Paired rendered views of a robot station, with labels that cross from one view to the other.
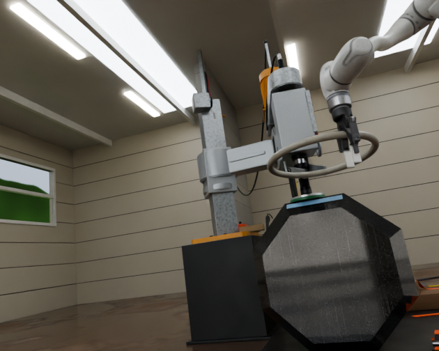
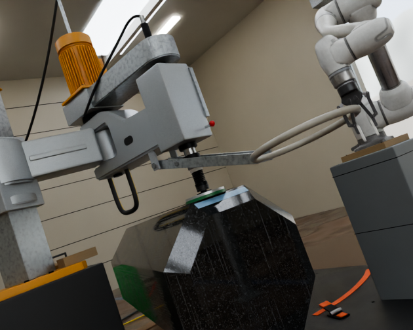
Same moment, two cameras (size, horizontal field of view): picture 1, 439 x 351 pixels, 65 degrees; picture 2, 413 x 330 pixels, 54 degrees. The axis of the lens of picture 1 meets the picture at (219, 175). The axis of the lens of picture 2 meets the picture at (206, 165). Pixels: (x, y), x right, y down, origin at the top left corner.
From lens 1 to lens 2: 144 cm
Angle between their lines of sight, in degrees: 53
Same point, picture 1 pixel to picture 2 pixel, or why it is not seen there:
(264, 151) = (86, 145)
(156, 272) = not seen: outside the picture
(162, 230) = not seen: outside the picture
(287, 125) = (181, 105)
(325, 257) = (253, 256)
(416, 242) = not seen: hidden behind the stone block
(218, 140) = (0, 126)
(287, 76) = (172, 45)
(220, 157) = (16, 152)
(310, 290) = (247, 298)
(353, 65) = (383, 42)
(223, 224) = (33, 260)
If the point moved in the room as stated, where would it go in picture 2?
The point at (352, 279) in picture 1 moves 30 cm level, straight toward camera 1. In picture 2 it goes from (279, 273) to (324, 270)
